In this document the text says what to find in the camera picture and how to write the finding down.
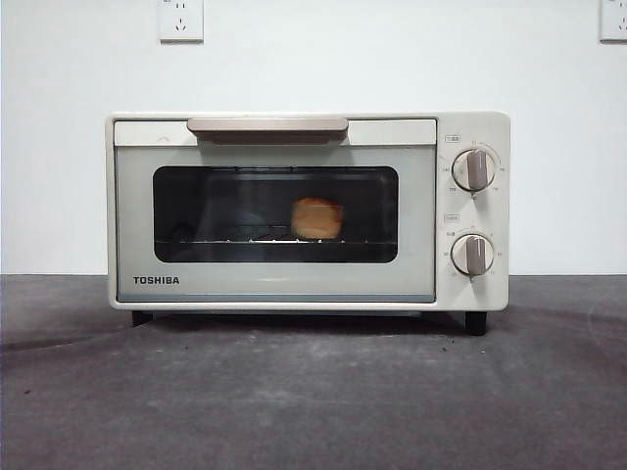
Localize oven temperature knob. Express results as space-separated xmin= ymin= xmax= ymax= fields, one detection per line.
xmin=451 ymin=149 xmax=497 ymax=193

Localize golden brown bread loaf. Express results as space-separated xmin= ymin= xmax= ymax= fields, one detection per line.
xmin=291 ymin=196 xmax=346 ymax=242

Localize glass oven door with handle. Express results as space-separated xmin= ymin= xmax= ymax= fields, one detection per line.
xmin=113 ymin=116 xmax=438 ymax=305

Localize oven timer knob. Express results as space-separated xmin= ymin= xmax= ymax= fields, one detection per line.
xmin=450 ymin=233 xmax=496 ymax=276

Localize white wall socket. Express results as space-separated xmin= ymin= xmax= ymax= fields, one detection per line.
xmin=599 ymin=0 xmax=627 ymax=43
xmin=157 ymin=0 xmax=205 ymax=43

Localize white Toshiba toaster oven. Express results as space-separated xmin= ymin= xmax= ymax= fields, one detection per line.
xmin=105 ymin=110 xmax=510 ymax=337

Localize metal wire oven rack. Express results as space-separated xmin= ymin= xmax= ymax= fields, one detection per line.
xmin=157 ymin=223 xmax=396 ymax=245

